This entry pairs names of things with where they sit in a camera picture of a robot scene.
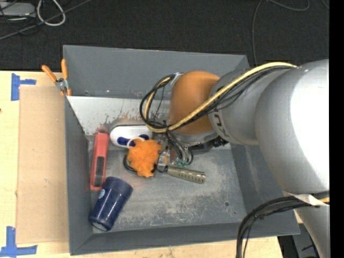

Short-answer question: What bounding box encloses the beige slotted tool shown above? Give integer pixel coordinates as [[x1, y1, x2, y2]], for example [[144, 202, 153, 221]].
[[166, 166, 207, 184]]

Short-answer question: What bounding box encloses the dark blue cup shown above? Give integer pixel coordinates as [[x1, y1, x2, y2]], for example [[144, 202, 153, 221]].
[[88, 176, 134, 232]]

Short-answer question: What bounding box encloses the orange fluffy toy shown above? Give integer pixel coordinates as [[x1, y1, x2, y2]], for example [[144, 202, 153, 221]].
[[126, 138, 163, 178]]

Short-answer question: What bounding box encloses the grey metal bin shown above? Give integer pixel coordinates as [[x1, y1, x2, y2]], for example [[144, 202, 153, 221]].
[[62, 45, 301, 255]]

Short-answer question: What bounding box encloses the brown cardboard board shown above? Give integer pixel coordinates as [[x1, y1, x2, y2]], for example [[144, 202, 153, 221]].
[[15, 85, 70, 245]]

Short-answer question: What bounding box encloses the red-brown flat block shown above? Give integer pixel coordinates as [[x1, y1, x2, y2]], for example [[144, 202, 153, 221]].
[[90, 132, 110, 191]]

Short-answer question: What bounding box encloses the white and blue plastic object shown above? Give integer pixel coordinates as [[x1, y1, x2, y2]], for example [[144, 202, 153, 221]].
[[109, 125, 153, 148]]

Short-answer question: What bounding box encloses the black ring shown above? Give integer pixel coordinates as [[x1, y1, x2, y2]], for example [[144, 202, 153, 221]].
[[123, 154, 139, 173]]

